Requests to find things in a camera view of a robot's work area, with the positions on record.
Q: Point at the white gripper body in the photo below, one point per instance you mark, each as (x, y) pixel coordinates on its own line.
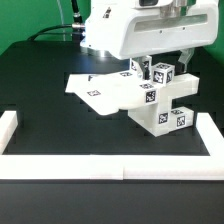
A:
(135, 28)

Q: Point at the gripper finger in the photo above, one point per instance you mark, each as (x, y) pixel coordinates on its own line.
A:
(145, 64)
(184, 59)

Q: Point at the white chair back frame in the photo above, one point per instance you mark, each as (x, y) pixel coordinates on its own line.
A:
(109, 93)

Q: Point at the white U-shaped fence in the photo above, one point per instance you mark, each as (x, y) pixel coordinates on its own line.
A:
(98, 167)

